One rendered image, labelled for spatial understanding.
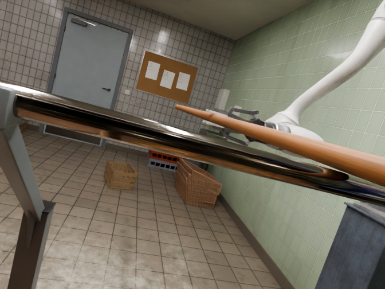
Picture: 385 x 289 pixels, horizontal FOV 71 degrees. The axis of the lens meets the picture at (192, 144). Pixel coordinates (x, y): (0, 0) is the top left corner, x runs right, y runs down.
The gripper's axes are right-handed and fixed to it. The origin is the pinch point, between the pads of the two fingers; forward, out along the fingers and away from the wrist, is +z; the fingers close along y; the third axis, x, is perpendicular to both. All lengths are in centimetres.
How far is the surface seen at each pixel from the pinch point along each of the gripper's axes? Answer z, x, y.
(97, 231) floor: 30, 128, 118
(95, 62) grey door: 110, 423, -26
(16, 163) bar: 37, -54, 10
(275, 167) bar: 9, -60, 2
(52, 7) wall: 193, 426, -92
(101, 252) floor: 24, 99, 118
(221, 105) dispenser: -114, 367, -17
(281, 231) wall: -122, 113, 82
